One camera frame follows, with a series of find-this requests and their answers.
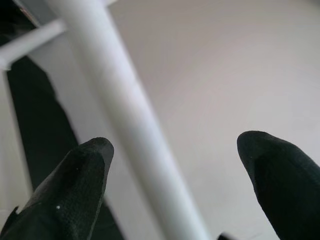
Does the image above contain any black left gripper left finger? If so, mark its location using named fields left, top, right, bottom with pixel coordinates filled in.
left=0, top=136, right=115, bottom=240

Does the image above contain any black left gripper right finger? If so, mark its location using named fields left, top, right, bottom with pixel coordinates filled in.
left=236, top=130, right=320, bottom=240

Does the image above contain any black tablecloth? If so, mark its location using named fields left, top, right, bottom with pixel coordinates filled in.
left=6, top=56, right=123, bottom=240

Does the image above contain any white plastic table leg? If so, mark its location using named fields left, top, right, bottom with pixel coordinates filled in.
left=48, top=0, right=212, bottom=240

